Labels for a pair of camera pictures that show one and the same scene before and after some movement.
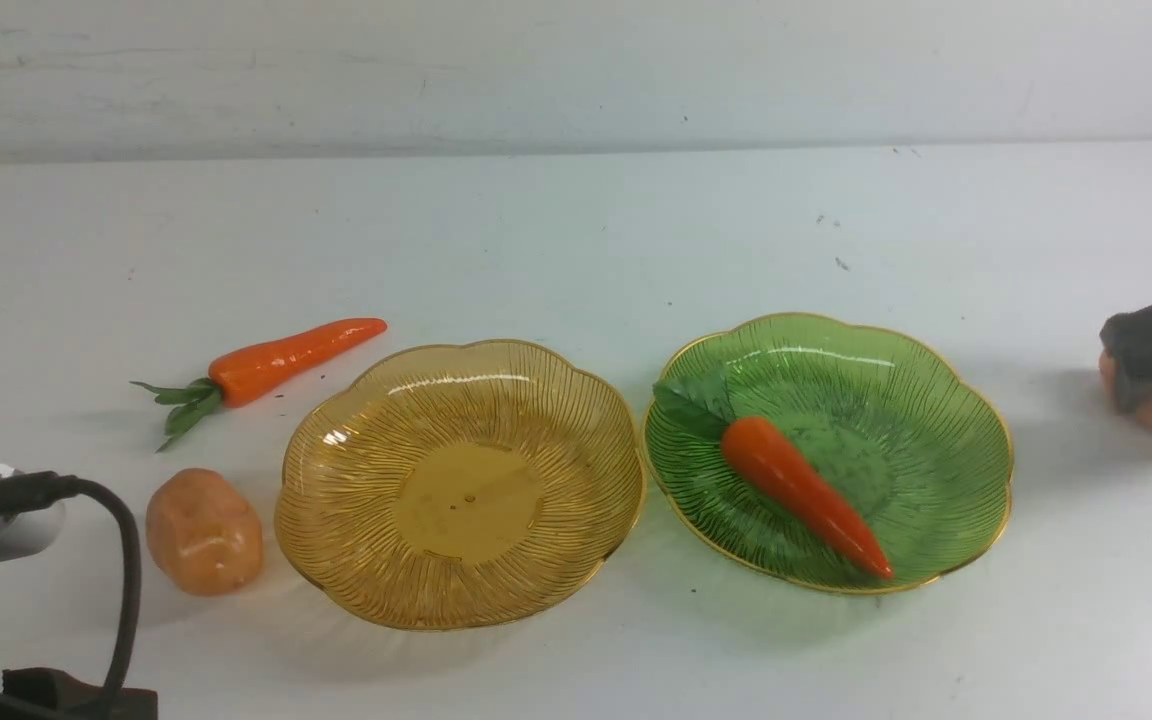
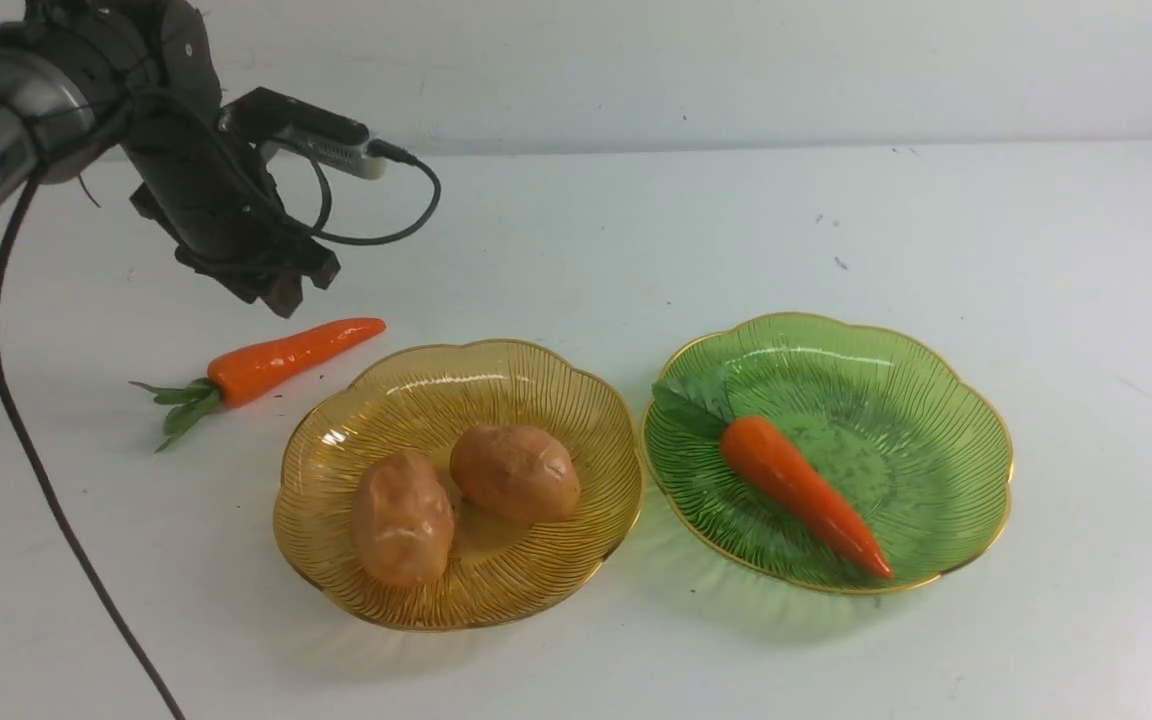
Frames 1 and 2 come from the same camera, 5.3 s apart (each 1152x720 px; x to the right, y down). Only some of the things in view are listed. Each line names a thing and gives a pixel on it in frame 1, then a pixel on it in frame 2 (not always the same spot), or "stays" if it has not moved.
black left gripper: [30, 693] to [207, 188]
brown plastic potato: [204, 537] to [404, 518]
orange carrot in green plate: [704, 403] stays
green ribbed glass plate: [893, 421] stays
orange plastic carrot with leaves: [254, 369] stays
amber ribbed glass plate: [455, 486] stays
